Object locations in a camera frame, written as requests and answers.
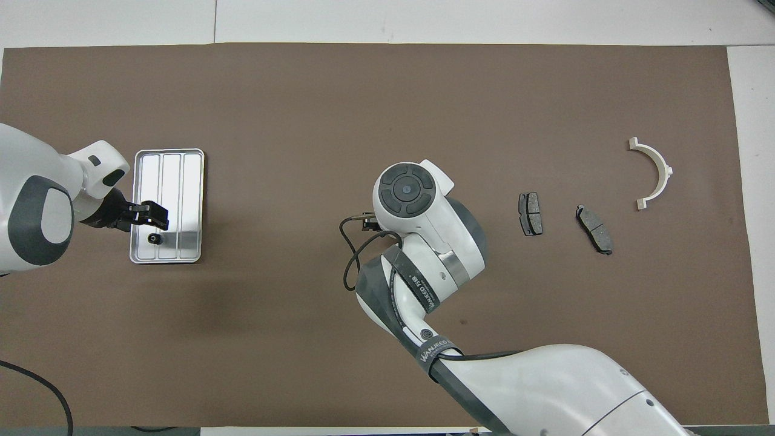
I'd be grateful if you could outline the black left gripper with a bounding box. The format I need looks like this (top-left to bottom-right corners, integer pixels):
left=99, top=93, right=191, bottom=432
left=79, top=188, right=170, bottom=233

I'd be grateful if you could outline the silver metal tray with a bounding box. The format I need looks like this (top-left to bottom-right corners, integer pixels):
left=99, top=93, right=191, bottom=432
left=129, top=148, right=205, bottom=265

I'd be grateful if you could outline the brown table mat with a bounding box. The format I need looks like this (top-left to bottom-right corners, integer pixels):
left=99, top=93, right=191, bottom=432
left=0, top=42, right=770, bottom=428

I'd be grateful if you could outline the dark rectangular brake pad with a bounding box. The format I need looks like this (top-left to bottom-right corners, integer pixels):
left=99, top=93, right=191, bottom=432
left=518, top=192, right=544, bottom=237

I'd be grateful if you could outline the dark curved brake pad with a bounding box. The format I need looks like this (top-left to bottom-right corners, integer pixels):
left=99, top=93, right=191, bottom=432
left=575, top=205, right=614, bottom=256

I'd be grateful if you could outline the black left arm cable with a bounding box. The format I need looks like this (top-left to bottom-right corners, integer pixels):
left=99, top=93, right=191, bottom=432
left=0, top=360, right=74, bottom=436

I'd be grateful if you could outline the white half ring bracket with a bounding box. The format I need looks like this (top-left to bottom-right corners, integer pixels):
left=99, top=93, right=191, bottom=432
left=628, top=137, right=673, bottom=211

